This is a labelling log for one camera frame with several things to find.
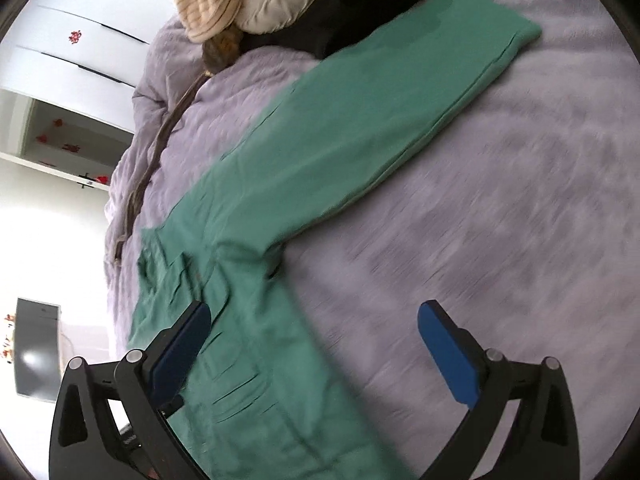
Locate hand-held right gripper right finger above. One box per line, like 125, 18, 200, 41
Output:
417, 300, 581, 480

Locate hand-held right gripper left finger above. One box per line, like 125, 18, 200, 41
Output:
48, 301, 213, 480

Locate green pants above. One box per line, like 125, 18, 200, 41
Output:
127, 0, 543, 480

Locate grey flat screen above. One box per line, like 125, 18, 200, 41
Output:
13, 297, 64, 404

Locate lavender fleece blanket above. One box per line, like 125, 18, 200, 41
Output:
102, 0, 637, 480

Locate white wardrobe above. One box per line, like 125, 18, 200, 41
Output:
0, 0, 176, 88

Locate black garment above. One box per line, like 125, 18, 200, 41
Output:
240, 0, 443, 59

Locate beige striped knit sweater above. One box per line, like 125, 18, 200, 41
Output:
172, 0, 252, 44

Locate brown braided cord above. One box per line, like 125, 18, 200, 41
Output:
112, 71, 211, 264

